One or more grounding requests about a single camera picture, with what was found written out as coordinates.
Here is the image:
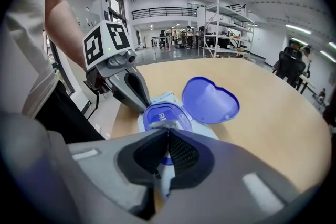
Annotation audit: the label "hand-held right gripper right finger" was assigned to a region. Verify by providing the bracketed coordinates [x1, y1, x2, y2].
[154, 129, 301, 224]

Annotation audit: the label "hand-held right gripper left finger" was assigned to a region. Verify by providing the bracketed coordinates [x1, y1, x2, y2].
[0, 112, 169, 224]

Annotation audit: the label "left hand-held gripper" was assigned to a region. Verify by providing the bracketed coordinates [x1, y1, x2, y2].
[82, 20, 151, 114]

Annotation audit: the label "white wet wipe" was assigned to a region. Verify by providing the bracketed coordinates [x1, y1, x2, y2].
[149, 121, 182, 131]

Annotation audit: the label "blue-lidded wet wipe pack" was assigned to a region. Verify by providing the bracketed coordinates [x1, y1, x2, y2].
[138, 76, 240, 200]

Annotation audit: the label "person's left forearm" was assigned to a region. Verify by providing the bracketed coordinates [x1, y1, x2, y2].
[44, 0, 90, 72]

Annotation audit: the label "white work table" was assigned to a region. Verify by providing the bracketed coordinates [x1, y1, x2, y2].
[151, 35, 173, 52]

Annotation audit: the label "person's black trousers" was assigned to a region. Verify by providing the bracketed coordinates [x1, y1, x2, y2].
[35, 81, 106, 144]

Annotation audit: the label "black balcony railing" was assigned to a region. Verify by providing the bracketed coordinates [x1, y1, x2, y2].
[131, 7, 198, 21]

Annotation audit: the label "white metal shelving rack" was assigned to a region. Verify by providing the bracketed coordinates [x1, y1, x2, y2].
[202, 0, 256, 60]

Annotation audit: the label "person's white shirt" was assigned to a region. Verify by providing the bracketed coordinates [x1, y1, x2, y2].
[4, 0, 70, 120]

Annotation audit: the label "black office chair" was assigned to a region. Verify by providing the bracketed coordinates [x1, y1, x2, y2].
[272, 50, 307, 88]

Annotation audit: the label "ceiling light strip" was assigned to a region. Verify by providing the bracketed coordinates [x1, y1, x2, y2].
[285, 24, 312, 35]

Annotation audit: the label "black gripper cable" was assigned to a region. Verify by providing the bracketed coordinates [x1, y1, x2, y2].
[86, 93, 101, 121]

